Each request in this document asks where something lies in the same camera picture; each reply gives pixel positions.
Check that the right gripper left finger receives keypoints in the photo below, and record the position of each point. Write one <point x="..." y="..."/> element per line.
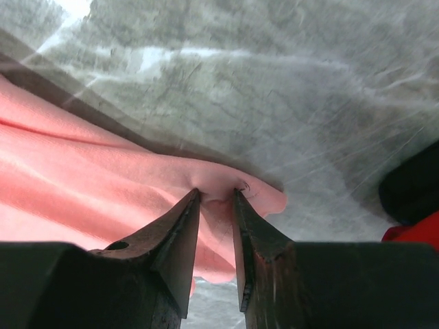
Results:
<point x="163" y="253"/>

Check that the pink t shirt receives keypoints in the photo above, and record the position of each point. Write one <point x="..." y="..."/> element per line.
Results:
<point x="64" y="179"/>

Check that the red folded t shirt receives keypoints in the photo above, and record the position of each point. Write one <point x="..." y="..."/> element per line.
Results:
<point x="425" y="231"/>

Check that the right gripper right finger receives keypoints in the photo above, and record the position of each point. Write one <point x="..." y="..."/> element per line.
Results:
<point x="264" y="257"/>

